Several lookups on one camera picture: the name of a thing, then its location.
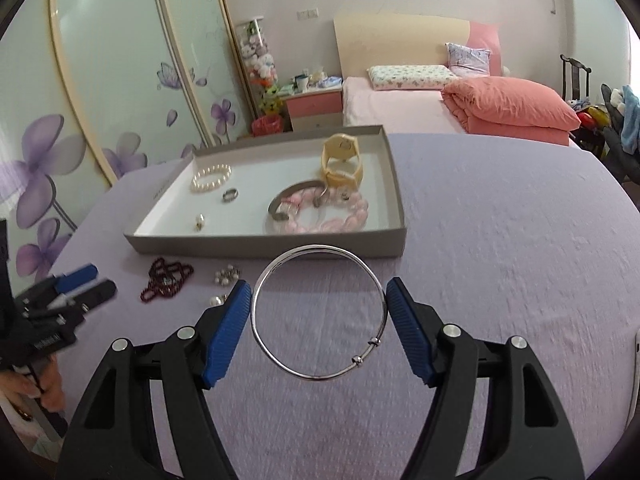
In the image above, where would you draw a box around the white pearl bracelet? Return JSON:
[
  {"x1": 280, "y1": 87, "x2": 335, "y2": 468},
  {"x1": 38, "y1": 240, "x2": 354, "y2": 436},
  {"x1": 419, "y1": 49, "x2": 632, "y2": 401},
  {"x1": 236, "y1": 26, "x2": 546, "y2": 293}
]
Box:
[{"x1": 191, "y1": 163, "x2": 233, "y2": 193}]

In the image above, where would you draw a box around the pink white nightstand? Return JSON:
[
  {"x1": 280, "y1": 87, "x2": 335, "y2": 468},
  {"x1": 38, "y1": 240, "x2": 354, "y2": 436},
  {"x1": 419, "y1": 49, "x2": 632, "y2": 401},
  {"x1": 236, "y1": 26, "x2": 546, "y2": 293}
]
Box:
[{"x1": 285, "y1": 87, "x2": 345, "y2": 132}]

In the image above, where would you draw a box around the yellow wristwatch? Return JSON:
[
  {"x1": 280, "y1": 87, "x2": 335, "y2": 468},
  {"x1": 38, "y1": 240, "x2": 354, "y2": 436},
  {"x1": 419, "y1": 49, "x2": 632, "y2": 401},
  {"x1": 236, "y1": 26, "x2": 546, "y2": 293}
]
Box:
[{"x1": 320, "y1": 132, "x2": 366, "y2": 191}]

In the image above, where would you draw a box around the pink sheeted bed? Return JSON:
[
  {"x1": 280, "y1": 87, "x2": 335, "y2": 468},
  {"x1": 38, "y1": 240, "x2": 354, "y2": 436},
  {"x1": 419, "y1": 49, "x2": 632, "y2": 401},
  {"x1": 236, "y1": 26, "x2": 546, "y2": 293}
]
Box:
[{"x1": 341, "y1": 76, "x2": 471, "y2": 133}]

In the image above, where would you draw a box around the dark metal cuff bangle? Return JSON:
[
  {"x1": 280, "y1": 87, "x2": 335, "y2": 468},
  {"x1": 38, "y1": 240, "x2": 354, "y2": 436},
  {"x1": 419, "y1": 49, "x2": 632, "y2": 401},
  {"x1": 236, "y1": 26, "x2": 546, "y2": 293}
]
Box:
[{"x1": 267, "y1": 179, "x2": 331, "y2": 223}]

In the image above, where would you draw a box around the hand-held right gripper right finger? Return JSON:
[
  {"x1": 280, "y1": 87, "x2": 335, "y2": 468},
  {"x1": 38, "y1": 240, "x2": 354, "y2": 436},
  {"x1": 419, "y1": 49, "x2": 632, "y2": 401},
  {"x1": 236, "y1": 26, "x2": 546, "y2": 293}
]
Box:
[{"x1": 385, "y1": 276, "x2": 588, "y2": 480}]

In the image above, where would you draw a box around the person's left hand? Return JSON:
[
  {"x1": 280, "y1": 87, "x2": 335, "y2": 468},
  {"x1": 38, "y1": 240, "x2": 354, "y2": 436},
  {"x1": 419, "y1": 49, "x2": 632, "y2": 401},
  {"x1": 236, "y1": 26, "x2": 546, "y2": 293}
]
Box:
[{"x1": 0, "y1": 355, "x2": 66, "y2": 413}]

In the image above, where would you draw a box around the purple tablecloth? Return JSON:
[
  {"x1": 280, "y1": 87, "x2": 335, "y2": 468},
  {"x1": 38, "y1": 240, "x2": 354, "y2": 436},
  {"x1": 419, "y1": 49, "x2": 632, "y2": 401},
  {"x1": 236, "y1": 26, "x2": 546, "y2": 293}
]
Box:
[{"x1": 15, "y1": 132, "x2": 640, "y2": 480}]

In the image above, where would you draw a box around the flower print sliding wardrobe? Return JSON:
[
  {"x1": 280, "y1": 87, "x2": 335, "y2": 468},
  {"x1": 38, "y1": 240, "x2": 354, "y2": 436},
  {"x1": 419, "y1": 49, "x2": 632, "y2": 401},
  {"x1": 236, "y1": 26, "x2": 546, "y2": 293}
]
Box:
[{"x1": 0, "y1": 0, "x2": 256, "y2": 306}]

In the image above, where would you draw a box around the grey cardboard tray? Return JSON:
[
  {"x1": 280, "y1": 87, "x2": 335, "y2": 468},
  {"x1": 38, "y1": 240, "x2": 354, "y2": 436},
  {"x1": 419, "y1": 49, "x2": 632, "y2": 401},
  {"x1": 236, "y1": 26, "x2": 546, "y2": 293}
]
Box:
[{"x1": 123, "y1": 125, "x2": 408, "y2": 259}]

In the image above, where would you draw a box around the dark red bead bracelet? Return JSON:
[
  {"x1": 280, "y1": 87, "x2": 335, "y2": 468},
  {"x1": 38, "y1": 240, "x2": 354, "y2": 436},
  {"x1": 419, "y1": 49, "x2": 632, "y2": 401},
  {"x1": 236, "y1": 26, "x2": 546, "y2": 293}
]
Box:
[{"x1": 140, "y1": 257, "x2": 195, "y2": 303}]

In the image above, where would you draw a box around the blue plush garment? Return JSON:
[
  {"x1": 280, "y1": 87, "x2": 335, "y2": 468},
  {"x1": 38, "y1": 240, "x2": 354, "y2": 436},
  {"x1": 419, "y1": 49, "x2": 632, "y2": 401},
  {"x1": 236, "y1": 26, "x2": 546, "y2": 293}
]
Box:
[{"x1": 620, "y1": 85, "x2": 640, "y2": 153}]

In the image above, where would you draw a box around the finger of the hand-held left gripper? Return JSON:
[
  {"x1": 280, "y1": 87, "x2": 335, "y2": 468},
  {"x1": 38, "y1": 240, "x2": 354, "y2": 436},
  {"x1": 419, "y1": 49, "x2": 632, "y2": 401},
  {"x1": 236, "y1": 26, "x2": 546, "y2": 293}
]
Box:
[
  {"x1": 52, "y1": 280, "x2": 119, "y2": 323},
  {"x1": 52, "y1": 263, "x2": 99, "y2": 296}
]

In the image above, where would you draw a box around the dark office chair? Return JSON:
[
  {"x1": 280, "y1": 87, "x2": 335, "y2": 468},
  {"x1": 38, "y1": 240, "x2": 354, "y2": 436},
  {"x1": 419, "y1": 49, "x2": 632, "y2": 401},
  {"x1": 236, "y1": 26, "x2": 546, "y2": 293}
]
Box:
[{"x1": 600, "y1": 85, "x2": 640, "y2": 183}]

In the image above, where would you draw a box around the plush toy display tube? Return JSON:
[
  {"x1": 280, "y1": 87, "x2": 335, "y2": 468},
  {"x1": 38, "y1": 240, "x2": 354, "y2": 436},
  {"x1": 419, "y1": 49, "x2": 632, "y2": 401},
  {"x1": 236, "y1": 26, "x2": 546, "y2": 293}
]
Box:
[{"x1": 234, "y1": 19, "x2": 281, "y2": 116}]

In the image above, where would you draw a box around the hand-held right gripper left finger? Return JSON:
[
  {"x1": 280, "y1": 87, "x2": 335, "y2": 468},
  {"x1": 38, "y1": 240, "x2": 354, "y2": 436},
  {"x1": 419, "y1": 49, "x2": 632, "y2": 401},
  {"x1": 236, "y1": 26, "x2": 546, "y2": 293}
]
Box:
[{"x1": 57, "y1": 280, "x2": 253, "y2": 480}]

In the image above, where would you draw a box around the red basket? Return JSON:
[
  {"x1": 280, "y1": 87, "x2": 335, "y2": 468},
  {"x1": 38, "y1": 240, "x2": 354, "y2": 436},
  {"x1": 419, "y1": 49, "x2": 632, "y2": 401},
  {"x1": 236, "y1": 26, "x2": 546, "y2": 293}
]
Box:
[{"x1": 251, "y1": 115, "x2": 282, "y2": 137}]

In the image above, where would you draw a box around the lilac small pillow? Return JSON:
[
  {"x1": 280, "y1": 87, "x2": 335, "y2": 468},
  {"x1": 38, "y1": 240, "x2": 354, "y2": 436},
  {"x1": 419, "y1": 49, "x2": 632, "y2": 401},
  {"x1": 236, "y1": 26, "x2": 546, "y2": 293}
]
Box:
[{"x1": 445, "y1": 42, "x2": 492, "y2": 78}]

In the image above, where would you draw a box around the colourful toys pile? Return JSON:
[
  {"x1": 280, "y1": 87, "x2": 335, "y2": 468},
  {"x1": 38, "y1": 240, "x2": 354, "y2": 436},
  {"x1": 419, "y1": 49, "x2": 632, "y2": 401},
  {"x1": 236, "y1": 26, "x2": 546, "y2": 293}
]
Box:
[{"x1": 567, "y1": 97, "x2": 608, "y2": 131}]

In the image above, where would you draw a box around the orange folded duvet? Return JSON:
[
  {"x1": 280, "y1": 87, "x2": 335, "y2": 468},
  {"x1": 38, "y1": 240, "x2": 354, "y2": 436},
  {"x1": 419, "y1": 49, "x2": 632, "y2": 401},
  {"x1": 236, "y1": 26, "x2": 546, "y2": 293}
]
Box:
[{"x1": 441, "y1": 76, "x2": 583, "y2": 147}]

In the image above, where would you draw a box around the thin silver bangle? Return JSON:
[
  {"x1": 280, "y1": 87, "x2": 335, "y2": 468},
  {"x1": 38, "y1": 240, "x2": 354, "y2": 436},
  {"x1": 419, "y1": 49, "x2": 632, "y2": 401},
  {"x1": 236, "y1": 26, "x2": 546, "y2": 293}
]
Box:
[{"x1": 251, "y1": 244, "x2": 390, "y2": 381}]

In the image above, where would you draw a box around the cream pink bed headboard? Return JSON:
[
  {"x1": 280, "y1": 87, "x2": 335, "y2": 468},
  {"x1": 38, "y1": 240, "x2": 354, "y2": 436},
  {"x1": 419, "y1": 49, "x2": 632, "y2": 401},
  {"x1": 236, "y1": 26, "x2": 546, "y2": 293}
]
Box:
[{"x1": 333, "y1": 13, "x2": 502, "y2": 86}]

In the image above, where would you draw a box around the dark wooden chair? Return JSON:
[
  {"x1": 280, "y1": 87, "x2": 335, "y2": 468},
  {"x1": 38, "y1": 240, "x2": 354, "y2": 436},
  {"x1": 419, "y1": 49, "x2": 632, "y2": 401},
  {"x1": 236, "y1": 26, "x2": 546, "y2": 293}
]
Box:
[{"x1": 560, "y1": 54, "x2": 593, "y2": 106}]

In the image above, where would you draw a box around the floral pillow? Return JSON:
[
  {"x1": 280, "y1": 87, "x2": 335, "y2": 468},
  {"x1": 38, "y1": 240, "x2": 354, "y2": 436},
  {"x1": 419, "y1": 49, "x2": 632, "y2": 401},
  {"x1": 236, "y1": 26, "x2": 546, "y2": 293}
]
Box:
[{"x1": 367, "y1": 64, "x2": 458, "y2": 92}]

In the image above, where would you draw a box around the pink bead bracelet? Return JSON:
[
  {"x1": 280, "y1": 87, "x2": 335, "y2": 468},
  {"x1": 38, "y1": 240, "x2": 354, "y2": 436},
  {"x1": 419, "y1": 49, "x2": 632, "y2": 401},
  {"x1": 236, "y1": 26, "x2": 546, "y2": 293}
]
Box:
[{"x1": 272, "y1": 187, "x2": 371, "y2": 235}]

